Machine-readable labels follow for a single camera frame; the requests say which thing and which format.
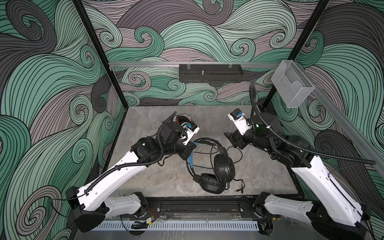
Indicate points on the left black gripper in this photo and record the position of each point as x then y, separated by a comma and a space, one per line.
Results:
188, 148

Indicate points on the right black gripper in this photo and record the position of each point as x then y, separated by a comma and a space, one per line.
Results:
236, 137

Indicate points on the white headphones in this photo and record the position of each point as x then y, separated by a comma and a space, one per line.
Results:
185, 121

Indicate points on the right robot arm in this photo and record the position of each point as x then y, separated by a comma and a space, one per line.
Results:
334, 214

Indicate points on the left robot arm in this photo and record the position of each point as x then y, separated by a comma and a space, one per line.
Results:
92, 203

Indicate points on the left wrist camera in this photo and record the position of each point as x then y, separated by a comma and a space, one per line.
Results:
191, 130

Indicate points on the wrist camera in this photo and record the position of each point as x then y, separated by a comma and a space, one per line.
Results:
191, 130
240, 121

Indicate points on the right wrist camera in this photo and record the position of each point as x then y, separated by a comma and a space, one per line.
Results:
240, 121

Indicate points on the clear plastic wall bin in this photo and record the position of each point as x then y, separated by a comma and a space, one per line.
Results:
292, 83

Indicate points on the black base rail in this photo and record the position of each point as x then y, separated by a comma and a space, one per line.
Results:
198, 207

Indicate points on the white slotted cable duct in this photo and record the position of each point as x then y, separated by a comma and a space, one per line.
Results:
179, 225

